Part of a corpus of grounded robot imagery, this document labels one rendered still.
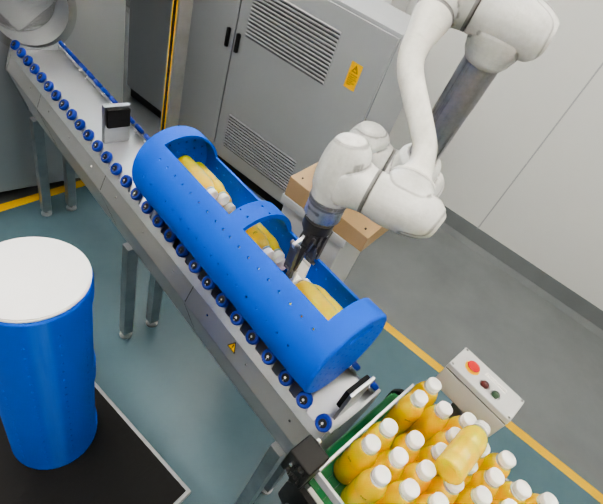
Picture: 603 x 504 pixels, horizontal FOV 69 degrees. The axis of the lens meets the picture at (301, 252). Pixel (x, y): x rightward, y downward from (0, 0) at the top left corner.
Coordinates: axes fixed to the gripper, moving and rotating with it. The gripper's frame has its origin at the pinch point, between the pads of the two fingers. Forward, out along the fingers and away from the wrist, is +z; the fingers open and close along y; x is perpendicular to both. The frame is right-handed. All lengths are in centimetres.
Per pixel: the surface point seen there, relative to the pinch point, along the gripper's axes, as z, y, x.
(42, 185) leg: 94, 8, -170
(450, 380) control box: 11, -24, 45
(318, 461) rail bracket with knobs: 16.7, 20.0, 37.5
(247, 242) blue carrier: -3.7, 8.3, -12.5
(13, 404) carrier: 53, 64, -30
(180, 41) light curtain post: -10, -33, -115
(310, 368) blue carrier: 4.1, 13.7, 22.1
